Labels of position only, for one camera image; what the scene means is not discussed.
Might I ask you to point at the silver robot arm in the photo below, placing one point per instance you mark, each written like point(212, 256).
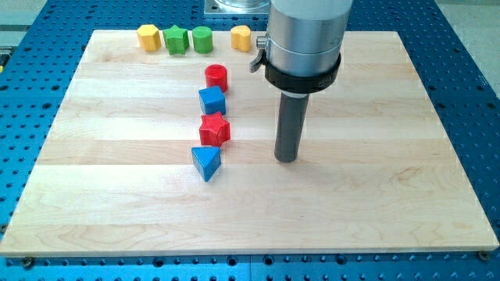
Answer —
point(305, 36)

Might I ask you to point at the blue triangle block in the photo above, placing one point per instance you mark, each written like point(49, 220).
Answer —
point(206, 160)

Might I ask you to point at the light wooden board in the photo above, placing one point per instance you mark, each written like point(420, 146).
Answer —
point(376, 171)

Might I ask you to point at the red star block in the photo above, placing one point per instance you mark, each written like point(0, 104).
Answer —
point(214, 130)

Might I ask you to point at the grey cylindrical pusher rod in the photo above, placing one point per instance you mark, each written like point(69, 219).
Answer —
point(290, 122)

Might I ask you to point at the blue cube block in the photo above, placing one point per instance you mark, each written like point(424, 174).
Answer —
point(212, 100)

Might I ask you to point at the red cylinder block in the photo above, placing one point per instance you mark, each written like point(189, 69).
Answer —
point(216, 75)

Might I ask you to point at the yellow heart block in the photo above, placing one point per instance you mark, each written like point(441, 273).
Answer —
point(241, 38)

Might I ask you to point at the green cylinder block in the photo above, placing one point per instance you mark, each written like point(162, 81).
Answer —
point(202, 39)

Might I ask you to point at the green star block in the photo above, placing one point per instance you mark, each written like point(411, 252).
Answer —
point(176, 40)

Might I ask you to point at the yellow hexagon block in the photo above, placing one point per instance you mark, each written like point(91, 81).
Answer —
point(148, 37)

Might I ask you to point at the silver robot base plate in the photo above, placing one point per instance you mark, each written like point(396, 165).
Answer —
point(235, 7)

